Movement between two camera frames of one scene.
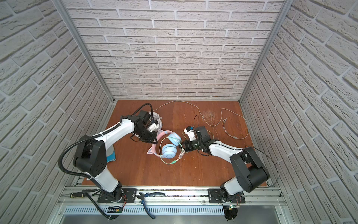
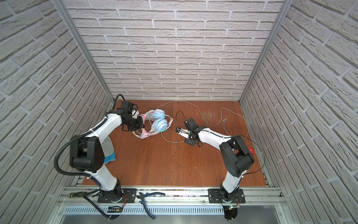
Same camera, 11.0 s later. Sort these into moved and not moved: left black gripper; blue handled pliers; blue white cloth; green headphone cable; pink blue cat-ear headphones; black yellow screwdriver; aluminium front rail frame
Moved: left black gripper; pink blue cat-ear headphones; green headphone cable
Not moved: black yellow screwdriver; blue white cloth; aluminium front rail frame; blue handled pliers
